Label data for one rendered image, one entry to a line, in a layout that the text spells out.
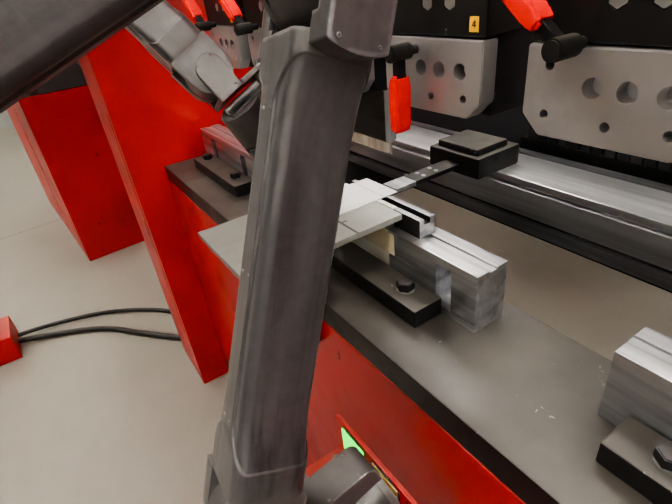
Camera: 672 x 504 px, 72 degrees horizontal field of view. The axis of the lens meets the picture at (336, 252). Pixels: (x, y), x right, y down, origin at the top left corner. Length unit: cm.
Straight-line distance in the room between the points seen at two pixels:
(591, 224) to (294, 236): 60
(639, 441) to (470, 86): 39
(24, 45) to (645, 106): 40
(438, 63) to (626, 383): 39
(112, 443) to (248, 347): 162
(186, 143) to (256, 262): 124
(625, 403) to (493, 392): 13
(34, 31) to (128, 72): 120
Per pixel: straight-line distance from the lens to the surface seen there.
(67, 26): 26
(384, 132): 70
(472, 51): 52
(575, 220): 83
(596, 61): 44
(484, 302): 66
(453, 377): 62
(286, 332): 31
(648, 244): 79
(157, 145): 150
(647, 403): 57
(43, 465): 199
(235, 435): 35
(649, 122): 43
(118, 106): 146
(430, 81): 56
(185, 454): 176
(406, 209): 74
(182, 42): 63
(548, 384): 63
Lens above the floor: 132
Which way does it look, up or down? 31 degrees down
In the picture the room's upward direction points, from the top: 7 degrees counter-clockwise
